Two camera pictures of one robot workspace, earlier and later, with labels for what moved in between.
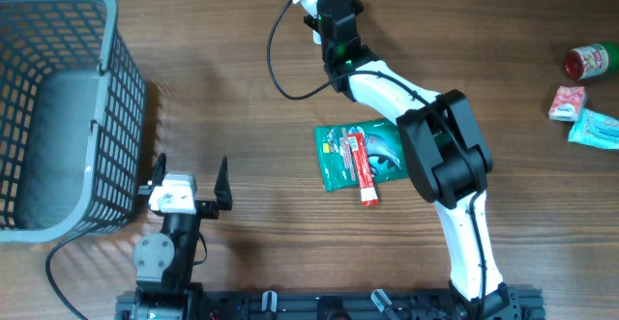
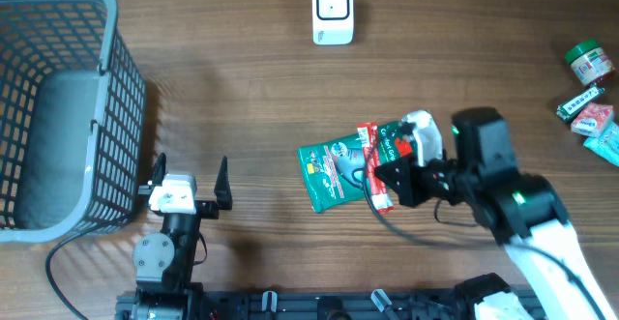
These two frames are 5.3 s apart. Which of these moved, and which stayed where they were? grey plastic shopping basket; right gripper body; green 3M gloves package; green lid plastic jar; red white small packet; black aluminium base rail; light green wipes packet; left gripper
Moved: green lid plastic jar; red white small packet; right gripper body; light green wipes packet; green 3M gloves package
Stayed: left gripper; black aluminium base rail; grey plastic shopping basket
